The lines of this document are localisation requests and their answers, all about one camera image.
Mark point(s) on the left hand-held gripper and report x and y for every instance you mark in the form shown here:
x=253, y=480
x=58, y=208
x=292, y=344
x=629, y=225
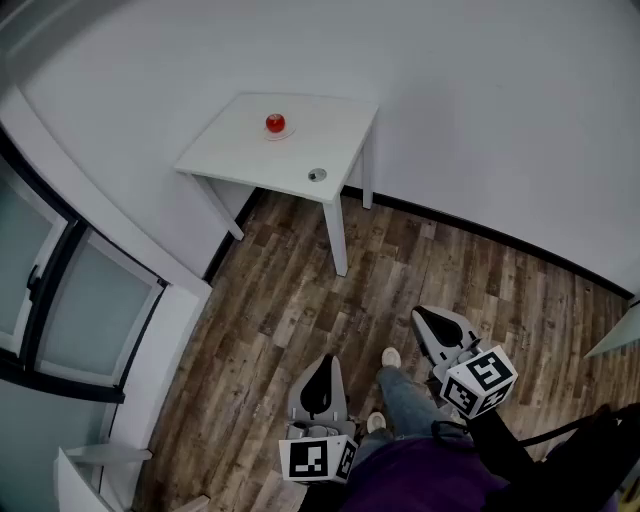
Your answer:
x=320, y=450

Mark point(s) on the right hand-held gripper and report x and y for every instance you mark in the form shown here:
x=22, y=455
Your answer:
x=480, y=380

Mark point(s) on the small white plate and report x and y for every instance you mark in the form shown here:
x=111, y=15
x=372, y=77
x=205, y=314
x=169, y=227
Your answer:
x=286, y=134

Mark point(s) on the red apple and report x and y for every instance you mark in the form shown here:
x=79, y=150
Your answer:
x=275, y=122

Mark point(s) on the person's right forearm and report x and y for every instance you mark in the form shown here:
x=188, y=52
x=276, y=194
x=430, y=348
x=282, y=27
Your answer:
x=505, y=440

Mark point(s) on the person's left forearm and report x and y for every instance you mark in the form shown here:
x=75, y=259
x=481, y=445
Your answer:
x=320, y=497

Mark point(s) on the person's right white shoe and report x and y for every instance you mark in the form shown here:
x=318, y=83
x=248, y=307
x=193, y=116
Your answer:
x=391, y=357

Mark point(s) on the person's white shoe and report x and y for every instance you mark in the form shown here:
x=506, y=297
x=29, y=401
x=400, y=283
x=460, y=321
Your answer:
x=376, y=421
x=391, y=357

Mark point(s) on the person's left white shoe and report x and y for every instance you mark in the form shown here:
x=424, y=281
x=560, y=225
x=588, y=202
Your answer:
x=376, y=421

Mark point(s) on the person's left leg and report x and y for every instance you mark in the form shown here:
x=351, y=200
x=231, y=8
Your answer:
x=372, y=442

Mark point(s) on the person's leg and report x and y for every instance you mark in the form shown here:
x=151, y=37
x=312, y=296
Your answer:
x=410, y=400
x=372, y=442

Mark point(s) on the person's right leg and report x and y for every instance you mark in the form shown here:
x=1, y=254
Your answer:
x=410, y=400

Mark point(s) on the black baseboard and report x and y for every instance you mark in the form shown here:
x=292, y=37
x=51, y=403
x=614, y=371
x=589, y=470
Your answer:
x=500, y=240
x=235, y=225

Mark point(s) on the person's purple shirt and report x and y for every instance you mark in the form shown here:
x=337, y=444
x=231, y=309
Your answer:
x=415, y=475

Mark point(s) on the white board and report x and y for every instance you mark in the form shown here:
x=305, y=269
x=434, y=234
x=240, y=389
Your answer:
x=620, y=335

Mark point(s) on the white table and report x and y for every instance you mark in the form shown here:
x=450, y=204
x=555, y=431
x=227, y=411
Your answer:
x=300, y=150

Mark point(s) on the black framed glass window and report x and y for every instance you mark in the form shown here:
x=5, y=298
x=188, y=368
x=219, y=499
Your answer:
x=90, y=310

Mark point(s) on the white shelf unit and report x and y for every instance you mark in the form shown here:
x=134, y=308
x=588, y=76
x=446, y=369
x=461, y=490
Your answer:
x=75, y=480

